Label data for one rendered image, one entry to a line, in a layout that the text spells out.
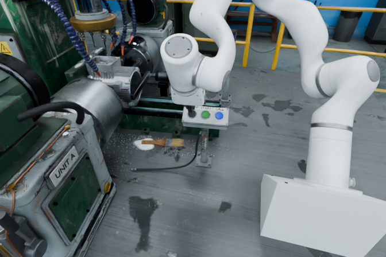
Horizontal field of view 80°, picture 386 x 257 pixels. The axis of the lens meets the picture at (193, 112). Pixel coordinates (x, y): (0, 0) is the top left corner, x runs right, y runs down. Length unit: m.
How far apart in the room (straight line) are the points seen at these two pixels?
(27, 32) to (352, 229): 1.24
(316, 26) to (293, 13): 0.08
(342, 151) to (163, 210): 0.61
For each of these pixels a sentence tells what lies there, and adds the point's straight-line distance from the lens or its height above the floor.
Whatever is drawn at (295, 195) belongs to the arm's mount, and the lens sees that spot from 0.69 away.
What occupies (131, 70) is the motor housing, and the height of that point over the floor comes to 1.11.
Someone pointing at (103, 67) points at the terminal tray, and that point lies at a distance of 1.12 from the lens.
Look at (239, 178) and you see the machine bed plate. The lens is 0.99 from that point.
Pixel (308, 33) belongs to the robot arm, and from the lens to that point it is 0.83.
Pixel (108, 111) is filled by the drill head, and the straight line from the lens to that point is 0.88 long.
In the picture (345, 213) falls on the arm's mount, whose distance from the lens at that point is 0.75.
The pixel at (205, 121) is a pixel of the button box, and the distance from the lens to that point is 0.83.
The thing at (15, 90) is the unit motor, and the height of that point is 1.31.
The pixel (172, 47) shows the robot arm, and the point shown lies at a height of 1.39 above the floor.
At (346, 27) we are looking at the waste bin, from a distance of 5.87.
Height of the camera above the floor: 1.56
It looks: 35 degrees down
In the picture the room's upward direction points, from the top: straight up
